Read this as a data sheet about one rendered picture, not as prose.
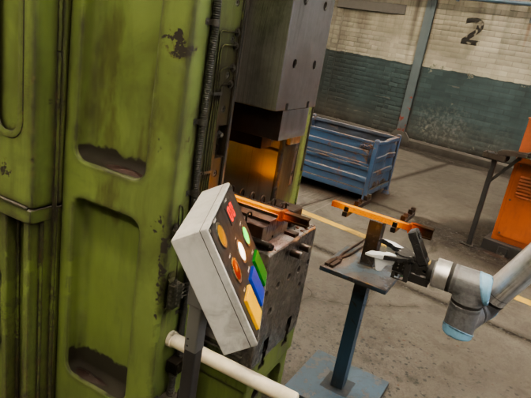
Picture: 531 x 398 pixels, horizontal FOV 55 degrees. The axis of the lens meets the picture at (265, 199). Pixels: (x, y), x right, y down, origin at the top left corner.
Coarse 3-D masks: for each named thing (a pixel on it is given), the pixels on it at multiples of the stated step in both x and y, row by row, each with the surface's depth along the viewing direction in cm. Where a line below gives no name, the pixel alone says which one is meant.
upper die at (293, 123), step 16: (240, 112) 160; (256, 112) 157; (272, 112) 155; (288, 112) 157; (304, 112) 168; (240, 128) 161; (256, 128) 158; (272, 128) 156; (288, 128) 160; (304, 128) 171
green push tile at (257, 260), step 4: (256, 252) 131; (256, 256) 129; (252, 260) 127; (256, 260) 127; (260, 260) 132; (256, 264) 126; (260, 264) 130; (256, 268) 126; (260, 268) 128; (264, 268) 133; (260, 272) 127; (264, 272) 131; (260, 276) 127; (264, 276) 130; (264, 280) 128; (264, 284) 128
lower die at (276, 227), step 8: (256, 200) 187; (248, 208) 177; (256, 208) 176; (280, 208) 182; (248, 216) 172; (256, 216) 171; (264, 216) 172; (272, 216) 173; (248, 224) 167; (256, 224) 167; (264, 224) 168; (272, 224) 171; (280, 224) 177; (256, 232) 166; (264, 232) 167; (272, 232) 173; (280, 232) 179; (264, 240) 169
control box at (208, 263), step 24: (216, 192) 125; (192, 216) 111; (216, 216) 108; (240, 216) 130; (192, 240) 100; (216, 240) 102; (240, 240) 121; (192, 264) 101; (216, 264) 101; (240, 264) 114; (216, 288) 103; (240, 288) 108; (264, 288) 129; (216, 312) 104; (240, 312) 104; (216, 336) 106; (240, 336) 106
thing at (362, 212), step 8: (336, 200) 217; (352, 208) 211; (360, 208) 211; (368, 216) 208; (376, 216) 207; (384, 216) 206; (400, 224) 202; (408, 224) 201; (416, 224) 200; (408, 232) 200; (424, 232) 199; (432, 232) 197
